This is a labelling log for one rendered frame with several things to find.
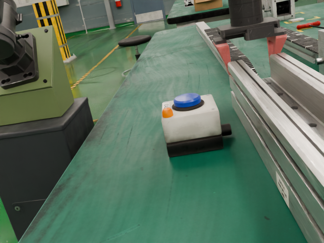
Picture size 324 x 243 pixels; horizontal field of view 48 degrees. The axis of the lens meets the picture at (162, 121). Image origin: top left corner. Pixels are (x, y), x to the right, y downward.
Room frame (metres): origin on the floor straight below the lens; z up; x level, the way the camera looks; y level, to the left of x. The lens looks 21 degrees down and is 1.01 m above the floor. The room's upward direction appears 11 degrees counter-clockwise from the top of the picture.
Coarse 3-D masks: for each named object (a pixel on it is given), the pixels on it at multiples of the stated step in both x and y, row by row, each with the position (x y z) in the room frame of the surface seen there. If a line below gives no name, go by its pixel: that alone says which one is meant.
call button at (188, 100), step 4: (180, 96) 0.50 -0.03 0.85; (184, 96) 0.50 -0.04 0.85; (188, 96) 0.50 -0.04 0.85; (192, 96) 0.49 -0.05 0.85; (196, 96) 0.49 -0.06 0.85; (200, 96) 0.49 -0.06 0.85; (176, 100) 0.49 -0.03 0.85; (180, 100) 0.49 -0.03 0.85; (184, 100) 0.48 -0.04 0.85; (188, 100) 0.48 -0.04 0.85; (192, 100) 0.48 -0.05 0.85; (196, 100) 0.48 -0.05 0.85; (200, 100) 0.49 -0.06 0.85; (176, 104) 0.49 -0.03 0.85; (180, 104) 0.48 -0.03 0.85; (184, 104) 0.48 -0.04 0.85; (188, 104) 0.48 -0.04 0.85; (192, 104) 0.48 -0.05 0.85; (196, 104) 0.48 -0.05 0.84
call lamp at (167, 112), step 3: (165, 108) 0.47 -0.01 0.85; (168, 108) 0.47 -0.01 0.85; (162, 111) 0.47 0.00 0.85; (165, 111) 0.46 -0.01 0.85; (168, 111) 0.46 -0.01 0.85; (171, 111) 0.47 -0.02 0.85; (162, 114) 0.47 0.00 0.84; (165, 114) 0.46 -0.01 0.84; (168, 114) 0.46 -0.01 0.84; (171, 114) 0.46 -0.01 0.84; (165, 117) 0.46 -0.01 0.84; (168, 117) 0.46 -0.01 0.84
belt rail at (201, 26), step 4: (196, 24) 1.71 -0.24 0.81; (200, 24) 1.68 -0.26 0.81; (204, 24) 1.65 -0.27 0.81; (196, 28) 1.75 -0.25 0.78; (200, 28) 1.53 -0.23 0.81; (204, 28) 1.51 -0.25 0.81; (208, 28) 1.48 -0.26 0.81; (200, 32) 1.55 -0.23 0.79; (204, 32) 1.40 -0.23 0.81; (204, 36) 1.35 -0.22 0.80; (204, 40) 1.38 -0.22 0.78; (208, 40) 1.22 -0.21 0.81; (208, 44) 1.24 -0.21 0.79; (212, 44) 1.12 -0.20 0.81; (212, 48) 1.15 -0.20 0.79; (216, 52) 1.02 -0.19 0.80; (216, 56) 1.04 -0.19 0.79; (220, 56) 0.94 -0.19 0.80; (220, 60) 0.96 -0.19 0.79; (224, 64) 0.91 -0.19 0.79; (224, 68) 0.90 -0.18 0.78
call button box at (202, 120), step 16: (208, 96) 0.52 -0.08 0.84; (176, 112) 0.48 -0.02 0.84; (192, 112) 0.46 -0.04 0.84; (208, 112) 0.46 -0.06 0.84; (176, 128) 0.46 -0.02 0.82; (192, 128) 0.46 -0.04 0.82; (208, 128) 0.46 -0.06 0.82; (224, 128) 0.49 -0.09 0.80; (176, 144) 0.46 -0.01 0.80; (192, 144) 0.46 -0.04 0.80; (208, 144) 0.46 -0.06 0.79
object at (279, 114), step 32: (288, 64) 0.52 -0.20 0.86; (256, 96) 0.41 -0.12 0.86; (288, 96) 0.46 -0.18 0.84; (320, 96) 0.39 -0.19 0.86; (256, 128) 0.41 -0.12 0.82; (288, 128) 0.30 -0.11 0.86; (320, 128) 0.35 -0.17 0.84; (288, 160) 0.29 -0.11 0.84; (320, 160) 0.24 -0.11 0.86; (288, 192) 0.29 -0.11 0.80; (320, 192) 0.21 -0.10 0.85; (320, 224) 0.22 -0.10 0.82
